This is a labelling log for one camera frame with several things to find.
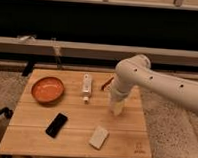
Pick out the white sponge block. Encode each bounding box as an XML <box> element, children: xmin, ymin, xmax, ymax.
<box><xmin>88</xmin><ymin>126</ymin><xmax>109</xmax><ymax>150</ymax></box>

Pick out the black chair part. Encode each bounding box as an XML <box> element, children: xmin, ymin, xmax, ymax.
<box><xmin>0</xmin><ymin>107</ymin><xmax>14</xmax><ymax>119</ymax></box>

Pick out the dark red marker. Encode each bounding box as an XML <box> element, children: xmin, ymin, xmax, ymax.
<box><xmin>101</xmin><ymin>77</ymin><xmax>114</xmax><ymax>91</ymax></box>

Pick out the white bottle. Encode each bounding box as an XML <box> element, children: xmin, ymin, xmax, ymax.
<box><xmin>82</xmin><ymin>74</ymin><xmax>93</xmax><ymax>104</ymax></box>

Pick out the translucent plastic cup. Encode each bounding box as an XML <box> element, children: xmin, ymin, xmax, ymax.
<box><xmin>110</xmin><ymin>95</ymin><xmax>125</xmax><ymax>116</ymax></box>

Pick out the black phone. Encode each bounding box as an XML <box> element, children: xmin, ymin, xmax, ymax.
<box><xmin>46</xmin><ymin>113</ymin><xmax>67</xmax><ymax>137</ymax></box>

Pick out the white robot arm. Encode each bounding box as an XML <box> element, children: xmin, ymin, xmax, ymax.
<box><xmin>110</xmin><ymin>55</ymin><xmax>198</xmax><ymax>116</ymax></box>

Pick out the orange bowl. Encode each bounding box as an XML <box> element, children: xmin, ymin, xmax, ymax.
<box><xmin>31</xmin><ymin>77</ymin><xmax>65</xmax><ymax>104</ymax></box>

